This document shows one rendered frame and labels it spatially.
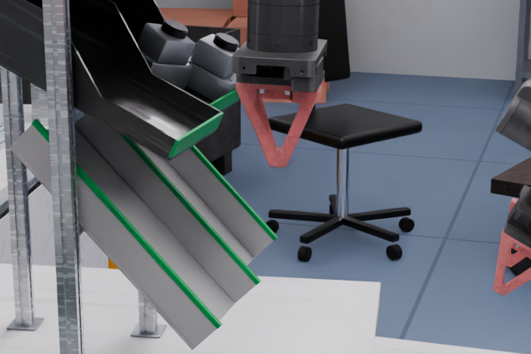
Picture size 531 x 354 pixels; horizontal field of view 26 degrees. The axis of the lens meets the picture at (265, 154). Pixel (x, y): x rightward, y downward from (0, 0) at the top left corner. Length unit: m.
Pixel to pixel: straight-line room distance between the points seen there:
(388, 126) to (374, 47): 3.60
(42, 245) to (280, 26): 1.64
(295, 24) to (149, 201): 0.45
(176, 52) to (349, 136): 2.86
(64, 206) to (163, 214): 0.17
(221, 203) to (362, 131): 2.79
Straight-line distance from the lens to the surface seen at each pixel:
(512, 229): 1.31
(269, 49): 0.90
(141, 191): 1.30
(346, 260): 4.31
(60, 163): 1.15
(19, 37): 1.17
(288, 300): 1.65
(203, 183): 1.43
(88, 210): 1.19
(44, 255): 2.50
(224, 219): 1.44
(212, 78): 1.34
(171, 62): 1.31
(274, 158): 0.95
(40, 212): 2.46
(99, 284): 1.73
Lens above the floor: 1.48
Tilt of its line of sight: 15 degrees down
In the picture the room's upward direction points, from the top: straight up
